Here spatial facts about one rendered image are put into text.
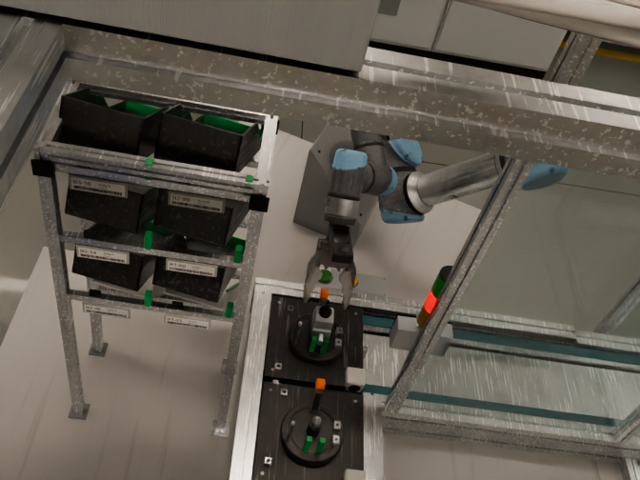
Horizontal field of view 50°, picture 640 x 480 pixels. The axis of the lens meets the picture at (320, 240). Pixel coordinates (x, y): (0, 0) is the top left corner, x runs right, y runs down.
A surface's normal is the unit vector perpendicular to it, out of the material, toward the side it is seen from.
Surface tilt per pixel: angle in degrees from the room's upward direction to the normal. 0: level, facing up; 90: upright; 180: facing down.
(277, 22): 90
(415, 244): 0
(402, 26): 90
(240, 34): 90
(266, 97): 90
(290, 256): 0
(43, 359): 0
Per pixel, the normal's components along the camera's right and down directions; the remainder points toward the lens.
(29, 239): 0.18, -0.67
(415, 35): -0.01, 0.73
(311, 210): -0.37, 0.63
